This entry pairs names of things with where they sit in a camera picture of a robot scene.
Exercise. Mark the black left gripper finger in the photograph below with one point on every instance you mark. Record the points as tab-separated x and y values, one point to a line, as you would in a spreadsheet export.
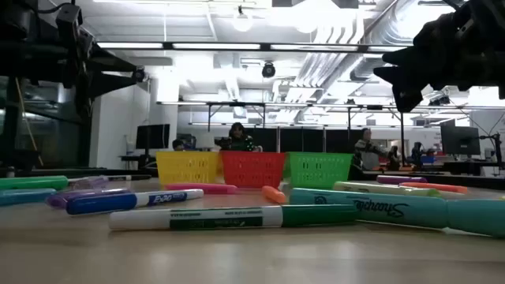
110	83
110	62

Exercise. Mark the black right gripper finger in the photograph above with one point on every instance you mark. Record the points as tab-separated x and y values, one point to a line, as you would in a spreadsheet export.
402	87
400	57

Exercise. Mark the purple highlighter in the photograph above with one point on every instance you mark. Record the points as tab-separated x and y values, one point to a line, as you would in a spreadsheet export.
400	179

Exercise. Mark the white marker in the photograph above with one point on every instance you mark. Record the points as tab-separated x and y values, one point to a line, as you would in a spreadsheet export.
130	177

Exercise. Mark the lavender Sharpie highlighter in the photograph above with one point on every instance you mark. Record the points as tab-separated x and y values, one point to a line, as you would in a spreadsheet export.
88	182

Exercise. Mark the pale green highlighter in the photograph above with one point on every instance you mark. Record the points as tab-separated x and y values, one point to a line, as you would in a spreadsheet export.
386	188

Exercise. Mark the green Sharpie highlighter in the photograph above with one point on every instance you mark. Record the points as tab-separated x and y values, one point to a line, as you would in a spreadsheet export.
33	182

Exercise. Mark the blue Expo marker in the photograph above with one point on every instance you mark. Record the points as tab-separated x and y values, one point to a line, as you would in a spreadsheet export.
118	202

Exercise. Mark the aqua Sharpie highlighter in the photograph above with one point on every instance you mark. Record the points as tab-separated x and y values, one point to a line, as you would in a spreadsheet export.
394	211

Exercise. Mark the green Expo marker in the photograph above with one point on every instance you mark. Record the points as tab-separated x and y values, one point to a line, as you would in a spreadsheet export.
236	218

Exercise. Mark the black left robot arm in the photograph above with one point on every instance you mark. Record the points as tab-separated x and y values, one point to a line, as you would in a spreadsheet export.
27	59

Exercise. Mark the black computer monitor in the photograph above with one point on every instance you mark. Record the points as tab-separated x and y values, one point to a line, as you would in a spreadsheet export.
152	136
459	140

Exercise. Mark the thin yellow pole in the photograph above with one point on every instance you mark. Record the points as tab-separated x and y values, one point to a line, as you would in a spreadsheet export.
31	126

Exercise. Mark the person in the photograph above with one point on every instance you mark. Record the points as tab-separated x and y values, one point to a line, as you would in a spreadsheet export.
178	144
367	152
238	140

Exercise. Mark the dark purple marker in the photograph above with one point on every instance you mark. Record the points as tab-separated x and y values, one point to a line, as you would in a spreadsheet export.
87	194

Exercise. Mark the yellow plastic basket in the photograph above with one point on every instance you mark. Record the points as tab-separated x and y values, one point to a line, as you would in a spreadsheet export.
187	167

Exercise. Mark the black partition panels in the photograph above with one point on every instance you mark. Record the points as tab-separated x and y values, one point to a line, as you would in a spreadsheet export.
300	140

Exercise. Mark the green plastic basket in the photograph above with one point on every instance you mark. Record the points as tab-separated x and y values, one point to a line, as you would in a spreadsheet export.
317	169

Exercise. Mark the small white bottle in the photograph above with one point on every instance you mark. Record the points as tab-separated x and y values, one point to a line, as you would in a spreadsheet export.
10	171

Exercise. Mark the dark teal highlighter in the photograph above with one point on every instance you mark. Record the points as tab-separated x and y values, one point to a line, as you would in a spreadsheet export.
23	196

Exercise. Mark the pink highlighter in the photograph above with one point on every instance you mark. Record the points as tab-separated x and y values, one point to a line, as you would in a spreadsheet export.
201	188

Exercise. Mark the round white ceiling lamp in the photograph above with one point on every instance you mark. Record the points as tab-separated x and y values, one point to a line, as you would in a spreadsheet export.
242	20

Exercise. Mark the black overhead light beam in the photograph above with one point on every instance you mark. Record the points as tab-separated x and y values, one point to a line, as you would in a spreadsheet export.
252	46

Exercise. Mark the red plastic basket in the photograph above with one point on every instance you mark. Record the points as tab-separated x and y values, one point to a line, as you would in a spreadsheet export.
252	169

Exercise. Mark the black ceiling-mounted camera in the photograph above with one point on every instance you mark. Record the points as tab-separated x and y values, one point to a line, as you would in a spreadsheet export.
141	74
268	69
440	98

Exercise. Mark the black background workstation frame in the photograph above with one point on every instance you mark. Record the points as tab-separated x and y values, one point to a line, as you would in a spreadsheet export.
236	104

